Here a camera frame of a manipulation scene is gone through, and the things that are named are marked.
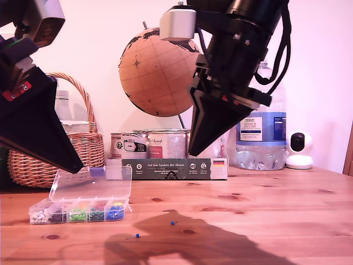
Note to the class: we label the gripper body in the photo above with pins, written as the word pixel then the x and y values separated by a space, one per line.
pixel 237 63

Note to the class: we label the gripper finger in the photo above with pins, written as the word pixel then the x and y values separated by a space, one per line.
pixel 33 154
pixel 194 105
pixel 218 118
pixel 36 118

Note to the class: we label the bottle with white cap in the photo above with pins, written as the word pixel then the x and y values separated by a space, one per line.
pixel 63 95

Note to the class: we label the large clear water bottle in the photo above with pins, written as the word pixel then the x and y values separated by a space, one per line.
pixel 262 154

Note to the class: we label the pile of black pins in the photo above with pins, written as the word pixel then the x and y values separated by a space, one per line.
pixel 58 218

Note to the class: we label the white cardboard box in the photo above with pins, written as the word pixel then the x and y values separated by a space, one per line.
pixel 77 127

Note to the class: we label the pile of orange pins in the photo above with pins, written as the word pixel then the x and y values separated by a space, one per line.
pixel 80 206

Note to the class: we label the clear case with blue latch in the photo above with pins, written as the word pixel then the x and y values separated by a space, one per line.
pixel 97 171

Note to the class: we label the cork globe on stand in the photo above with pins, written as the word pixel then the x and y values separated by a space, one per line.
pixel 154 74

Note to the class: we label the pile of light green pins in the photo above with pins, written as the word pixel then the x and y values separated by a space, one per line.
pixel 78 217

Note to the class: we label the wooden chair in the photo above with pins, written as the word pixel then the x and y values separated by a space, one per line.
pixel 348 163

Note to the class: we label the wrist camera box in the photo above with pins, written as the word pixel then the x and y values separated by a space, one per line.
pixel 49 11
pixel 176 25

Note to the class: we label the wicker basket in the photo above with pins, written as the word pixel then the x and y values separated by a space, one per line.
pixel 91 154

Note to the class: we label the pile of pink pins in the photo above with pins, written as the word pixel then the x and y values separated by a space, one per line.
pixel 64 206

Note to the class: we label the pile of yellow pins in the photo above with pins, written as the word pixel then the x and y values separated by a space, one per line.
pixel 117 204

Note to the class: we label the pile of white pins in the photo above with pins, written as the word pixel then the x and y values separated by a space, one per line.
pixel 38 218

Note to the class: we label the dark green bag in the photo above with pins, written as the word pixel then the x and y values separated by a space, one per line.
pixel 3 171

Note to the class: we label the small white round camera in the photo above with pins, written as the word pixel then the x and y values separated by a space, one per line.
pixel 299 163

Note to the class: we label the clear plastic pin box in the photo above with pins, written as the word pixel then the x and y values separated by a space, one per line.
pixel 91 185

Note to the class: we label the pile of red pins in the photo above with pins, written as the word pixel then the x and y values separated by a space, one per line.
pixel 100 205

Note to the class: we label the dark green cardboard tray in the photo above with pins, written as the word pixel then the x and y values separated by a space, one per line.
pixel 176 168

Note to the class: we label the pile of dark green pins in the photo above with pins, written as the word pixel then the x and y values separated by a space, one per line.
pixel 96 216

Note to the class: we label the pile of blue pins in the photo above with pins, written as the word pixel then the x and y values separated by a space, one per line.
pixel 114 214

